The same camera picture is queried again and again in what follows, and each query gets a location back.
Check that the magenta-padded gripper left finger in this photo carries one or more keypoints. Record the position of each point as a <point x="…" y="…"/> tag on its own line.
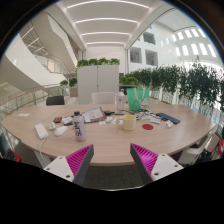
<point x="63" y="166"/>

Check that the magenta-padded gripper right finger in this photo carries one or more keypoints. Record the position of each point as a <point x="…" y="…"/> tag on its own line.
<point x="160" y="165"/>

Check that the lilac bottle with black cap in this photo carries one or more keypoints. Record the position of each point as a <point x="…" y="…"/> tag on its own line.
<point x="79" y="130"/>

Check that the white chair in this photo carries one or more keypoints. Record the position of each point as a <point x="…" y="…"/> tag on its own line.
<point x="193" y="152"/>

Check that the white computer mouse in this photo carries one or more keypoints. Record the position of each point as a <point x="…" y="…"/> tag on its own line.
<point x="60" y="130"/>

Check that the flat round red coaster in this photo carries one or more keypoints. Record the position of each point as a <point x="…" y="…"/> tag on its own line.
<point x="147" y="127"/>

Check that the white power strip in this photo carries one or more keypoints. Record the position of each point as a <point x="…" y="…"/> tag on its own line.
<point x="41" y="131"/>

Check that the small white case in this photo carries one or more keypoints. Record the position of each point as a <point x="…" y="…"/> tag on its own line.
<point x="52" y="126"/>

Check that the clear plastic packet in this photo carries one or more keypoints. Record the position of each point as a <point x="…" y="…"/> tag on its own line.
<point x="169" y="123"/>

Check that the white printed card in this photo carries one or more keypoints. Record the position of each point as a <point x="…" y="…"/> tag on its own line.
<point x="154" y="120"/>

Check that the white adapter block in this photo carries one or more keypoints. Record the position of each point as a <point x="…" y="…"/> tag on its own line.
<point x="67" y="120"/>

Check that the dark blue keyboard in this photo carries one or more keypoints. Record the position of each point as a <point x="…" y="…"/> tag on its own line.
<point x="167" y="118"/>

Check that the pale yellow mug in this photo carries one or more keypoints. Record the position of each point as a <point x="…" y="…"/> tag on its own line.
<point x="129" y="123"/>

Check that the open notebook with dark cover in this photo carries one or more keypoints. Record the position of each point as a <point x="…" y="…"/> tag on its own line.
<point x="93" y="114"/>

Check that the colourful sticker sheet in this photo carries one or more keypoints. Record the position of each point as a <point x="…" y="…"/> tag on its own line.
<point x="108" y="121"/>

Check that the white paper slip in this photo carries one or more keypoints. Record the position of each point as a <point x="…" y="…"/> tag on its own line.
<point x="23" y="115"/>

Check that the black chair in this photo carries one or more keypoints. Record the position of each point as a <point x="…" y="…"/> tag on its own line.
<point x="55" y="100"/>

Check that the green tote bag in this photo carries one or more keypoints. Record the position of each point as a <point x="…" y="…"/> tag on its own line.
<point x="137" y="100"/>

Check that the black charger block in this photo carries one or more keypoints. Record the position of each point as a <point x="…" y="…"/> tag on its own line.
<point x="109" y="112"/>

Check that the planter with green plant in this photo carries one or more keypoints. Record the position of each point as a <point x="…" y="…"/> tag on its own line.
<point x="73" y="87"/>

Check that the row of green potted plants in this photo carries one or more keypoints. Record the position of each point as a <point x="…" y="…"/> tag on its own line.
<point x="193" y="83"/>

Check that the white cabinet topped with plants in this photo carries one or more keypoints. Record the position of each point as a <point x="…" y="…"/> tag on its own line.
<point x="97" y="83"/>

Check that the ceiling light strips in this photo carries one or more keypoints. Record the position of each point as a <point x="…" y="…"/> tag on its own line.
<point x="106" y="20"/>

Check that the glass railing with wooden rail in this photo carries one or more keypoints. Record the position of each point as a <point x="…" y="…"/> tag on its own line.
<point x="23" y="98"/>

